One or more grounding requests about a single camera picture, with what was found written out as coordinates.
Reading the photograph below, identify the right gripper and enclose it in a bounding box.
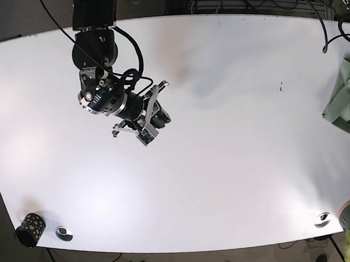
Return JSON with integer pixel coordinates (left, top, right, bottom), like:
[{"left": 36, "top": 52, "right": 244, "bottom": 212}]
[{"left": 109, "top": 81, "right": 171, "bottom": 136}]

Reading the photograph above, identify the green T-shirt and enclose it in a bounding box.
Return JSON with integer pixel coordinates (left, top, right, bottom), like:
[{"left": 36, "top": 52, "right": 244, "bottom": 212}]
[{"left": 322, "top": 52, "right": 350, "bottom": 134}]

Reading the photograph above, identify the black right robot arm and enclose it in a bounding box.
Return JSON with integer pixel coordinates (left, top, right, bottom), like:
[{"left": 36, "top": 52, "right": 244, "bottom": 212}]
[{"left": 72, "top": 0, "right": 171, "bottom": 143}]

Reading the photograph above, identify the right silver table grommet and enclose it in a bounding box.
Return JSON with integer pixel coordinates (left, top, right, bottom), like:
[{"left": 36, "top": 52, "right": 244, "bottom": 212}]
[{"left": 314, "top": 212, "right": 332, "bottom": 228}]

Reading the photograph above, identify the silver table grommet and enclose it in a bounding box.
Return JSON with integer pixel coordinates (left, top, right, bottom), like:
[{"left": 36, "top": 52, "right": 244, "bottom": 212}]
[
  {"left": 55, "top": 226, "right": 73, "bottom": 242},
  {"left": 314, "top": 212, "right": 332, "bottom": 228}
]

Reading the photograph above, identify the left silver table grommet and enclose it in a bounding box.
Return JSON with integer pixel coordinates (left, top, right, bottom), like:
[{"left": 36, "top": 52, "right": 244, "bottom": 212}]
[{"left": 55, "top": 226, "right": 73, "bottom": 242}]

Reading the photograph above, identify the black gold spotted cup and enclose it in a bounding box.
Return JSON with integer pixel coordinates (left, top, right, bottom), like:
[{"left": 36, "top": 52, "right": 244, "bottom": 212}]
[{"left": 14, "top": 213, "right": 46, "bottom": 248}]

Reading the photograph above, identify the left brown shoe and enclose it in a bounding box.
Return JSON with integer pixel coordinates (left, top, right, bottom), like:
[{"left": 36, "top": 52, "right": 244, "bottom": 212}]
[{"left": 316, "top": 254, "right": 328, "bottom": 262}]

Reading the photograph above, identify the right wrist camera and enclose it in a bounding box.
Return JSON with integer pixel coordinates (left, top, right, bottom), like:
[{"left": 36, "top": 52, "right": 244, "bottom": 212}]
[{"left": 136, "top": 126, "right": 158, "bottom": 146}]

